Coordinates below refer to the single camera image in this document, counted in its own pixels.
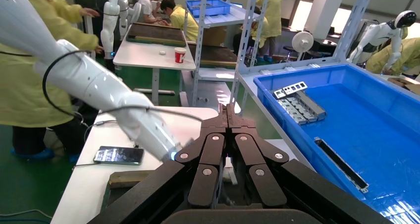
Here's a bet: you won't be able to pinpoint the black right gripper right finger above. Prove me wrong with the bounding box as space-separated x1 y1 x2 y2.
227 104 392 224

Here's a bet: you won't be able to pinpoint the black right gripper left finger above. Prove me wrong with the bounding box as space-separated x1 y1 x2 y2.
88 104 228 224

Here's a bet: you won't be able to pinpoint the black container tray brass edges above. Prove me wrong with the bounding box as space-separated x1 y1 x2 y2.
100 169 158 217

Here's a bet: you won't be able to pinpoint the perforated flat metal plate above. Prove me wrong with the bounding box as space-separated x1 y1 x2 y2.
284 98 311 124
276 99 301 126

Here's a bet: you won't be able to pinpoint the long plain grey metal bar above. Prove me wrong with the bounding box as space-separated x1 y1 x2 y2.
294 90 327 121

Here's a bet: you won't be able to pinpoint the black smartphone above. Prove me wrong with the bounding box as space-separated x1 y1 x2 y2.
93 145 145 167

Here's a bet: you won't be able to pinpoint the large blue plastic bin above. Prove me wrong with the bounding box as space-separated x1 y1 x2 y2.
253 63 420 224

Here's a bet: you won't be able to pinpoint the black tray with green rim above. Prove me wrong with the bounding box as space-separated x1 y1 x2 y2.
126 22 187 48
188 43 239 69

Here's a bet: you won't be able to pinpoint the red paper cup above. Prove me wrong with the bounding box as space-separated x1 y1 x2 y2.
174 47 187 64

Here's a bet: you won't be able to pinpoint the white metal shelf rack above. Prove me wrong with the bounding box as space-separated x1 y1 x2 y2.
183 0 263 107

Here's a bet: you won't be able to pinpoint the white work table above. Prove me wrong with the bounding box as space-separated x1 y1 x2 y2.
112 25 197 106

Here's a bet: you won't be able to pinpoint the white standing fan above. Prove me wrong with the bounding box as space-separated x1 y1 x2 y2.
291 31 315 61

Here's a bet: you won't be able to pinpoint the seated person in yellow coat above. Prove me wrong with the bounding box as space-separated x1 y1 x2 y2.
160 0 200 43

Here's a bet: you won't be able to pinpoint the brown cardboard box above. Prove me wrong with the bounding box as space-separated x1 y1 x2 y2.
387 76 420 96

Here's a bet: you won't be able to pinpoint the person in yellow coat standing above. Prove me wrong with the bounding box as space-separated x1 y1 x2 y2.
251 0 283 57
0 0 101 161

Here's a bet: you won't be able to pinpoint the small blue plastic bin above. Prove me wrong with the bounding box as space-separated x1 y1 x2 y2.
186 0 232 18

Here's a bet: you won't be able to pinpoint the white humanoid robot black visor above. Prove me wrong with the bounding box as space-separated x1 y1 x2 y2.
347 10 418 70

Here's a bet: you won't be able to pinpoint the person in white shirt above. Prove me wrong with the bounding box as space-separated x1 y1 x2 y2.
137 0 166 24

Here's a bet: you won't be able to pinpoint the white robot with two arms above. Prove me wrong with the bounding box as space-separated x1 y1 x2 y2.
100 0 142 60

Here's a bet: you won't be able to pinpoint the bending person in yellow coat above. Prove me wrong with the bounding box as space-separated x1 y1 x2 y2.
365 37 420 77

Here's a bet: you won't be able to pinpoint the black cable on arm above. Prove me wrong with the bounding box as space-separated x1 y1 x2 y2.
42 50 204 122

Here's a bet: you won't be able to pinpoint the dark flat metal bracket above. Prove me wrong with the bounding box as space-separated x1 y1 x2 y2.
314 136 370 194

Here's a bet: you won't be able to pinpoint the grey bracket with square windows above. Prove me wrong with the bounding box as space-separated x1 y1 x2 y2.
282 81 309 97

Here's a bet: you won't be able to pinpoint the white slotted rack post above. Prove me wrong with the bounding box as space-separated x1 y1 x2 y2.
332 0 375 65
229 0 262 115

